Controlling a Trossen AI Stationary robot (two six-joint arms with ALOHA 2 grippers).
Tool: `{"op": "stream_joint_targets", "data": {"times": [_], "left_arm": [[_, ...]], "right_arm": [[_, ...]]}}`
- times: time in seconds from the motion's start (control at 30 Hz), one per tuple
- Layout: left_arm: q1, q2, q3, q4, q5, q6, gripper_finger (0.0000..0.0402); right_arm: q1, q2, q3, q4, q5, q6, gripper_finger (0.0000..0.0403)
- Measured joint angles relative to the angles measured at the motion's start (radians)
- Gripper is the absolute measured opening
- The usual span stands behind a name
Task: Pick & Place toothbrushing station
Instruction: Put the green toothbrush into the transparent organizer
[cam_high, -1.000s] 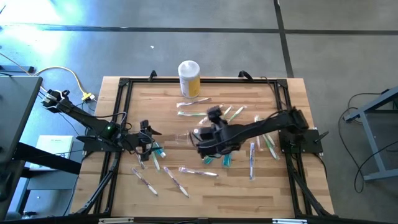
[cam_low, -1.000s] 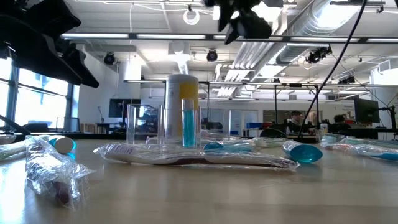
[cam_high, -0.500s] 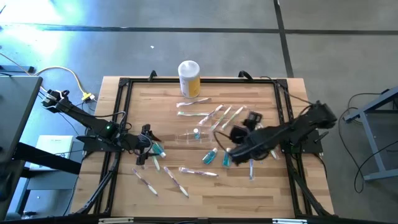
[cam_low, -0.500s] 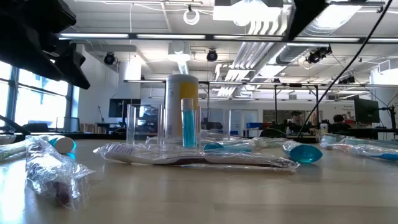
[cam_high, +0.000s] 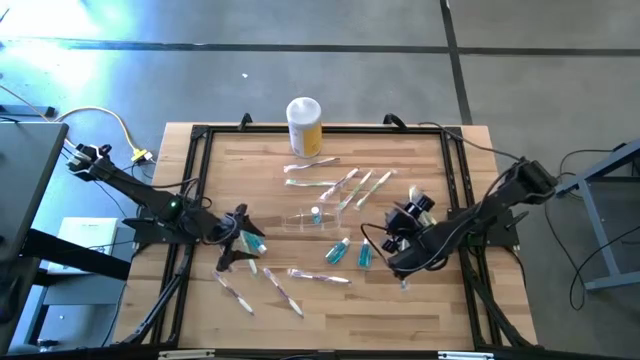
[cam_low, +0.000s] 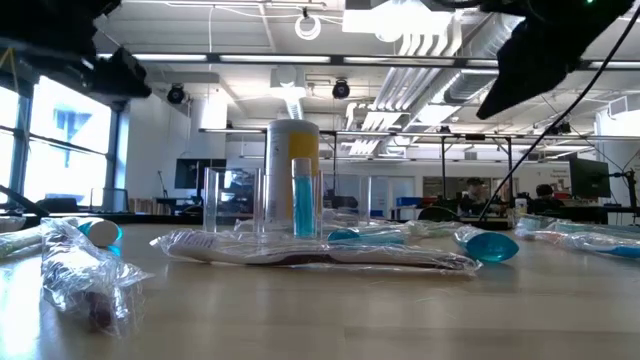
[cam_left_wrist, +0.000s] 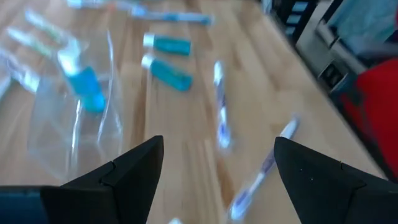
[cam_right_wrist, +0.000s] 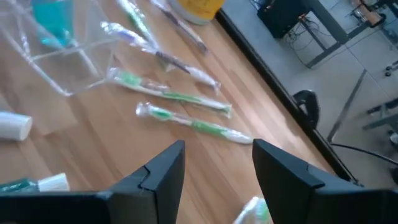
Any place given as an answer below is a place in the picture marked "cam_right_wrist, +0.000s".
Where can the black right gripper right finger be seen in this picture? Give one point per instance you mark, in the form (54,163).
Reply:
(295,193)

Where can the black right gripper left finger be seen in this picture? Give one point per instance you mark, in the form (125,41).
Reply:
(155,193)

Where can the teal toothpaste tube white cap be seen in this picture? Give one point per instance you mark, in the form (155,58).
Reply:
(49,183)

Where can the purple toothbrush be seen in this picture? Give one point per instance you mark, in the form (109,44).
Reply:
(183,26)
(174,60)

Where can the teal mouthwash bottle white cap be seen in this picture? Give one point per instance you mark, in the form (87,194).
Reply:
(15,126)
(53,18)

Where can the clear acrylic organizer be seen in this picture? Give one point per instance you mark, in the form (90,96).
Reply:
(71,62)

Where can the black table clamp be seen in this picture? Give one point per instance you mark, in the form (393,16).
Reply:
(311,105)

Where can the grey chair base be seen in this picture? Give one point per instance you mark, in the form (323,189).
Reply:
(382,109)

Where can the black equipment box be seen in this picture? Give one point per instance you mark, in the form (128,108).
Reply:
(283,15)

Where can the white yellow wipes canister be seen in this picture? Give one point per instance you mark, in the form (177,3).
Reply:
(199,9)

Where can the black aluminium table frame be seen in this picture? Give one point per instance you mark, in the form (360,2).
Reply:
(280,90)

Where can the grey desk frame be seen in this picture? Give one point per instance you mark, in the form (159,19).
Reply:
(328,21)

